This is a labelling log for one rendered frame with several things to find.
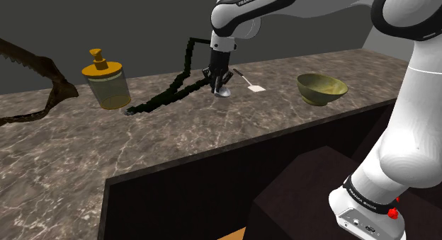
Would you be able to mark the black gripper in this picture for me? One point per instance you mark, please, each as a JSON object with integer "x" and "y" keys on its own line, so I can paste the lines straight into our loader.
{"x": 220, "y": 59}

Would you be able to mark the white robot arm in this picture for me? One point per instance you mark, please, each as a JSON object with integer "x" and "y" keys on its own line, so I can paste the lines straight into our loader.
{"x": 411, "y": 104}

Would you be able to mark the green bowl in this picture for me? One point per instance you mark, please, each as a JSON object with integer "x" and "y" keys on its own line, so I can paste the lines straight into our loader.
{"x": 321, "y": 89}

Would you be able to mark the yellow soap dispenser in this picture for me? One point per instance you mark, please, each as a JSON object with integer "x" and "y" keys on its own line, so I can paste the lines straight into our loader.
{"x": 107, "y": 85}

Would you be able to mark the dark robot stand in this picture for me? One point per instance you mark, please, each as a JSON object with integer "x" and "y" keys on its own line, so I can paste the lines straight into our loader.
{"x": 297, "y": 198}

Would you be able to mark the brown jagged curved branch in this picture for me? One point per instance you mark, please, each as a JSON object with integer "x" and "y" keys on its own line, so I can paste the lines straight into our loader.
{"x": 57, "y": 84}

